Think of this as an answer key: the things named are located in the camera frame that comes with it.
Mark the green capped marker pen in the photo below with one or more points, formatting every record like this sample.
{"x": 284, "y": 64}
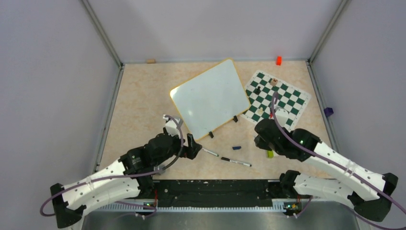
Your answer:
{"x": 210, "y": 152}

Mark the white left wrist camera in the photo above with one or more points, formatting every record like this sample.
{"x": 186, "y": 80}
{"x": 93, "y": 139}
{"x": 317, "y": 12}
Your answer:
{"x": 172, "y": 124}

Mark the yellow framed whiteboard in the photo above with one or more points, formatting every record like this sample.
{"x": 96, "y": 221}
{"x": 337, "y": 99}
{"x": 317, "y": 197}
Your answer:
{"x": 210, "y": 99}

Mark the black capped marker pen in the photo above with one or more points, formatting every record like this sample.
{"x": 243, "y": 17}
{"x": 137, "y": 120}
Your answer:
{"x": 235, "y": 161}

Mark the purple small object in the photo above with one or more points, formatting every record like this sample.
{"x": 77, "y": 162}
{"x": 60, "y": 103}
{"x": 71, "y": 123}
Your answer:
{"x": 328, "y": 111}

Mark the brown white chess piece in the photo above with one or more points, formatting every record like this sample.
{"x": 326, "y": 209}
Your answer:
{"x": 274, "y": 82}

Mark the black chess piece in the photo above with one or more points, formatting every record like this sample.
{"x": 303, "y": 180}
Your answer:
{"x": 257, "y": 90}

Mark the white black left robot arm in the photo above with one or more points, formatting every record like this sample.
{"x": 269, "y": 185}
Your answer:
{"x": 129, "y": 176}

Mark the green white toy brick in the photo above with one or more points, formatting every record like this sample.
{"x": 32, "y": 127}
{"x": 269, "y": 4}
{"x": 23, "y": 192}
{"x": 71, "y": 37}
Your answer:
{"x": 270, "y": 154}

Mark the green white chess mat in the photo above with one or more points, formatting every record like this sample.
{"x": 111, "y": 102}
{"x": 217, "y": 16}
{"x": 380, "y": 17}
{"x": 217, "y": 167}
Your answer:
{"x": 290, "y": 98}

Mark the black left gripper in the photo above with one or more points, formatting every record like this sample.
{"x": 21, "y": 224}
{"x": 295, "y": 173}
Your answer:
{"x": 190, "y": 151}

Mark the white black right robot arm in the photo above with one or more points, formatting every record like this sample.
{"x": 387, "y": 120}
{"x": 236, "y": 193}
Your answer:
{"x": 364, "y": 191}

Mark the orange red small block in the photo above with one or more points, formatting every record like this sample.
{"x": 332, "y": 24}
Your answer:
{"x": 279, "y": 60}

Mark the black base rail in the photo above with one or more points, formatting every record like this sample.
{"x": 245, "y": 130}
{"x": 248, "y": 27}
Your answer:
{"x": 217, "y": 193}

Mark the small wooden block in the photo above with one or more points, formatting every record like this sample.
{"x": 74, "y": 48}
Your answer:
{"x": 150, "y": 61}

